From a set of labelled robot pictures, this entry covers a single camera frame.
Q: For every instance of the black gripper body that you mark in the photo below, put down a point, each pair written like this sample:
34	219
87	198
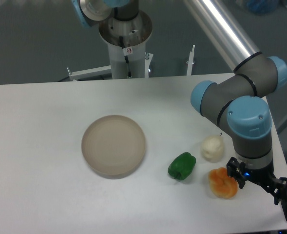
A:
262	177

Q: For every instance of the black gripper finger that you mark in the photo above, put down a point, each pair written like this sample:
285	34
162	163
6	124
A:
236	169
277	187

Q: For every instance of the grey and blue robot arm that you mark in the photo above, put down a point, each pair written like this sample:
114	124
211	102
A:
236	105

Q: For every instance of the white garlic bulb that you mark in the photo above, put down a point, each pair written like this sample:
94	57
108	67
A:
212	148

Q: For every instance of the green bell pepper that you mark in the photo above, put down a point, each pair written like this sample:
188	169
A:
182	166

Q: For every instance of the beige round plate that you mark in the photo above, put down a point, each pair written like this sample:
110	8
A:
113	146

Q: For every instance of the white right mounting bracket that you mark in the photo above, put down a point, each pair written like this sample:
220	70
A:
190	62

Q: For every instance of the white mounting bracket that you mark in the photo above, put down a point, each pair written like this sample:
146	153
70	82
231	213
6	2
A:
89	73
190	62

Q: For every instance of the white left mounting bracket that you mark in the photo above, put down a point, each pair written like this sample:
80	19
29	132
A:
89	73

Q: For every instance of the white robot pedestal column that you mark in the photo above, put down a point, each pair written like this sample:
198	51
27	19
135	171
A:
126	42

